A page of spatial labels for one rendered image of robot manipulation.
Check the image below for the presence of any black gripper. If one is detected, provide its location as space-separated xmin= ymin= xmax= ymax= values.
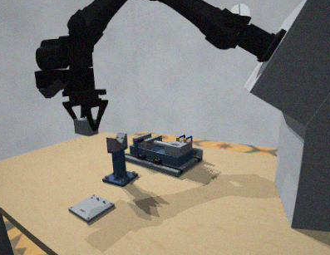
xmin=62 ymin=67 xmax=108 ymax=131

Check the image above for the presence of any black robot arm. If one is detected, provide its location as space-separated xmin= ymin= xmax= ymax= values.
xmin=35 ymin=0 xmax=286 ymax=99

